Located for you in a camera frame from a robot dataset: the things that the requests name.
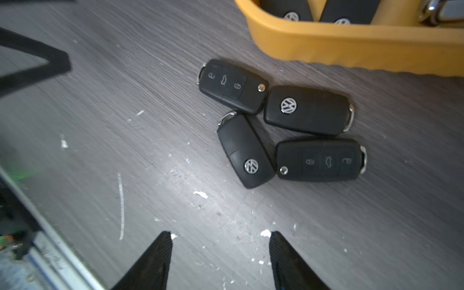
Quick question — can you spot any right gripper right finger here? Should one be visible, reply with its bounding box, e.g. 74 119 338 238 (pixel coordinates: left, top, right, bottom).
269 231 330 290

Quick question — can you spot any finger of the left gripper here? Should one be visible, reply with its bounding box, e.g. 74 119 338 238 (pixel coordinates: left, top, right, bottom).
1 29 72 97

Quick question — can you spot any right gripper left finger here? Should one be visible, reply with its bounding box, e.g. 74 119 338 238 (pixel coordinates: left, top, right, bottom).
112 231 173 290

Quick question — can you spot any black car key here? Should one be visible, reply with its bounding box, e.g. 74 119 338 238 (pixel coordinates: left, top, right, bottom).
319 0 381 25
260 0 314 22
263 86 355 136
216 111 276 189
197 59 269 116
275 138 367 182

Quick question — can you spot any white key fob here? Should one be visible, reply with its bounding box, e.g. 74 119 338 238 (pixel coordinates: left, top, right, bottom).
418 0 464 27

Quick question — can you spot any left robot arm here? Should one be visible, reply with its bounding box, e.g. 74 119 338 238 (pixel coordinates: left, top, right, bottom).
1 29 72 260

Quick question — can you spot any yellow plastic storage box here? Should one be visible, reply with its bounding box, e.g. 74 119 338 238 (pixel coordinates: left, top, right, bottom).
236 1 464 77

